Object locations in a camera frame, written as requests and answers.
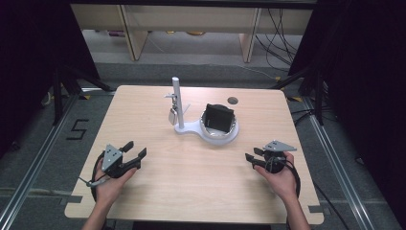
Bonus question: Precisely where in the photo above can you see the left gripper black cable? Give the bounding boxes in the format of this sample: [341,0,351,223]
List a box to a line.
[90,151,106,202]

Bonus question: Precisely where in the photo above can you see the grey cable tie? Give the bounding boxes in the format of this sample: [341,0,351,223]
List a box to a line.
[78,176,108,188]

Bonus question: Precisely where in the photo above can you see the black floor cables bundle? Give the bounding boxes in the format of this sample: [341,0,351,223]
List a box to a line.
[255,8,303,71]

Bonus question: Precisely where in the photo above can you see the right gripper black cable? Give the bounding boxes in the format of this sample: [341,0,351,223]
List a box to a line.
[283,161,302,199]

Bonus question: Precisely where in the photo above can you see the beige wooden desk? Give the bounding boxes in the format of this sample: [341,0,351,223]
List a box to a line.
[70,3,314,63]

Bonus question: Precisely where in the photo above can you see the aluminium floor rail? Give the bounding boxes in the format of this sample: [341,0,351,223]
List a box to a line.
[0,92,80,230]
[301,95,372,230]

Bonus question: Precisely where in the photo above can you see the thin black floor cable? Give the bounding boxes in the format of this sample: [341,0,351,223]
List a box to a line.
[312,180,352,230]

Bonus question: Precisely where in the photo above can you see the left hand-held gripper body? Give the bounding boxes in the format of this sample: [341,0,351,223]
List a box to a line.
[101,144,142,179]

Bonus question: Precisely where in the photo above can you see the silver car key with keychain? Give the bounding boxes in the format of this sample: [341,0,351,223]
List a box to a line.
[168,95,180,127]

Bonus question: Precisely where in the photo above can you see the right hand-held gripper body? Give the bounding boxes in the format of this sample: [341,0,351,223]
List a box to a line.
[261,140,298,174]

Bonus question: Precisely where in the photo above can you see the white key hanger stand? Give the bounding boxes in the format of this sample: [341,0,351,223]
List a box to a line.
[164,76,239,147]

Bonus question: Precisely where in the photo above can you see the person's right hand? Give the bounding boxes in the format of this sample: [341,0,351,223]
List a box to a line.
[254,151,299,200]

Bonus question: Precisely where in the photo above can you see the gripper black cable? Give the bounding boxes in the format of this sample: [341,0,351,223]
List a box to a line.
[90,151,106,202]
[283,161,302,199]

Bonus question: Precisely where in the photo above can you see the person's left hand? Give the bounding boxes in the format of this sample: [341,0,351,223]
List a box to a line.
[94,158,138,205]

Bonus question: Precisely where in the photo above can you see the black curtain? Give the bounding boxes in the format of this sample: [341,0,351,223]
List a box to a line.
[0,0,100,157]
[288,0,406,221]

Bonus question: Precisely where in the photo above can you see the black tripod stand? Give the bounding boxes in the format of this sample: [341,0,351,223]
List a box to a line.
[271,63,329,127]
[52,65,116,126]

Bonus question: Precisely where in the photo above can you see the black leather wallet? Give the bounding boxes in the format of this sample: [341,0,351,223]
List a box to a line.
[203,103,235,133]

